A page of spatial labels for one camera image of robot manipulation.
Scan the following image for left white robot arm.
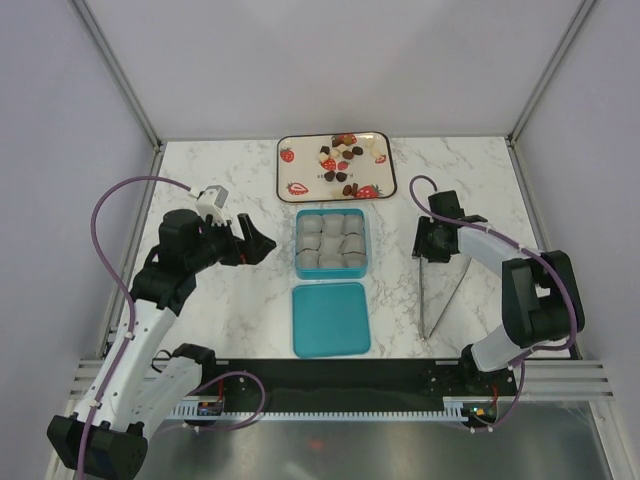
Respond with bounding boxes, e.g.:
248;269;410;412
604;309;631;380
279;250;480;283
47;209;276;479

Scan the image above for teal tin box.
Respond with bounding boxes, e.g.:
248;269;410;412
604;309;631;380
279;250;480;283
294;208;370;280

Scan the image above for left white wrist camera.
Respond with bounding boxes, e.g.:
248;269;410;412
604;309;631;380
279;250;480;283
195;185;229;227

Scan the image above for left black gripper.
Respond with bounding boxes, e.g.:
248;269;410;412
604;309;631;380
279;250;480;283
186;214;275;273

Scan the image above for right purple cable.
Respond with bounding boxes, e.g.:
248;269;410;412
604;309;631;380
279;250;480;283
409;174;587;435

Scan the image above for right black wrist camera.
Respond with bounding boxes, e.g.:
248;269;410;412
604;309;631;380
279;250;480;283
428;190;465;220

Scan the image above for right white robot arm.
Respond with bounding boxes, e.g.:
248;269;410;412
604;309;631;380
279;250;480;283
412;216;585;395

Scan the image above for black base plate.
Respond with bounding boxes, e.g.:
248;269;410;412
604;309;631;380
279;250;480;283
199;359;517;412

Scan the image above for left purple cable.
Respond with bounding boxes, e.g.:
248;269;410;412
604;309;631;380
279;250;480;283
74;175;266;479

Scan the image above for white slotted cable duct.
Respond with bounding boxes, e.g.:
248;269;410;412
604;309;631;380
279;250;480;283
166;398;468;422

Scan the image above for teal tin lid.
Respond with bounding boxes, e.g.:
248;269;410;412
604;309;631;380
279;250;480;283
292;282;371;359

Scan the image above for strawberry print tray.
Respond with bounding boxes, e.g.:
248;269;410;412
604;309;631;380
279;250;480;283
276;131;397;204

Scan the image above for metal tongs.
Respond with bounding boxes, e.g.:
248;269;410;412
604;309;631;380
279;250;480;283
418;254;471;340

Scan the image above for purple cable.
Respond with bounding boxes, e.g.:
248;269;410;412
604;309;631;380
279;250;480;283
409;174;587;435
74;175;266;479

